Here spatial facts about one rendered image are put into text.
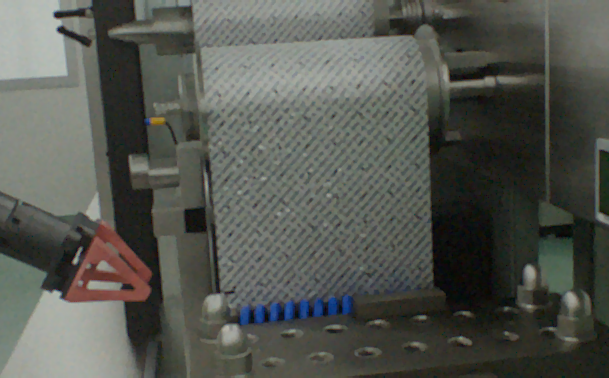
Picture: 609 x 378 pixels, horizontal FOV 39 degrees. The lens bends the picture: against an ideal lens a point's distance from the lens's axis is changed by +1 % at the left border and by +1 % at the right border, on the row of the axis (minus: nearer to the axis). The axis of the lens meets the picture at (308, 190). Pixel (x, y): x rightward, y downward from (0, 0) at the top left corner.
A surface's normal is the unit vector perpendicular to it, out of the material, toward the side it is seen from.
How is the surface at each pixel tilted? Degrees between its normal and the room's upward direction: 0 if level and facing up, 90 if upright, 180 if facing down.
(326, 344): 0
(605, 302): 90
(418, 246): 90
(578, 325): 90
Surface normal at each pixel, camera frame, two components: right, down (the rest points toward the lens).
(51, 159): 0.15, 0.18
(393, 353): -0.06, -0.98
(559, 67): -0.99, 0.08
